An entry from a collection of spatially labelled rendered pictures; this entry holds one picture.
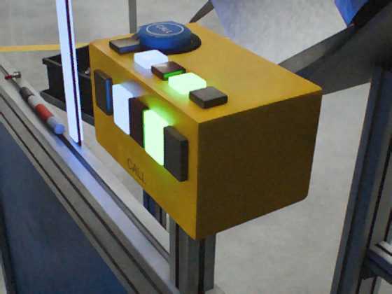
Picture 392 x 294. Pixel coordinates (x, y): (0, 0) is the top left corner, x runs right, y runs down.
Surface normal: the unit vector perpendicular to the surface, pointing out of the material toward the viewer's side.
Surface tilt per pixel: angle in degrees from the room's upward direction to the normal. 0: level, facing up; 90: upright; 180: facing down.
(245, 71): 0
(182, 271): 90
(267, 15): 55
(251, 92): 0
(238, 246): 0
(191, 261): 90
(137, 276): 90
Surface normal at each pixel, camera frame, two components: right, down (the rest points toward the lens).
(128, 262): -0.84, 0.26
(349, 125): 0.03, -0.85
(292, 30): -0.29, -0.09
